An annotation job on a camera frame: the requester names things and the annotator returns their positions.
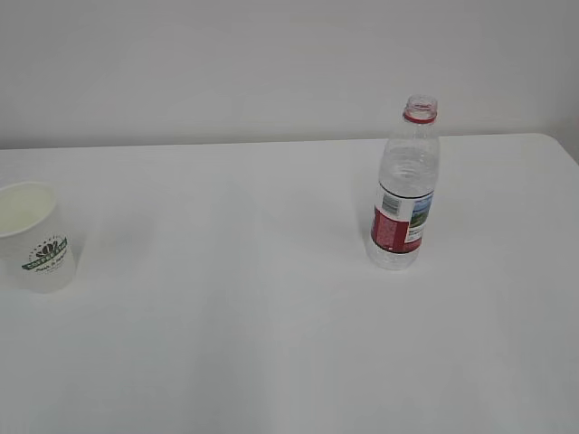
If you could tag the clear water bottle red label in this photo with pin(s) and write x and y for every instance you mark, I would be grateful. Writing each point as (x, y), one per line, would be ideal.
(407, 178)

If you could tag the white paper cup green logo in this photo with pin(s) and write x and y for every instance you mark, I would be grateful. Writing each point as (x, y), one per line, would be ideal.
(35, 246)

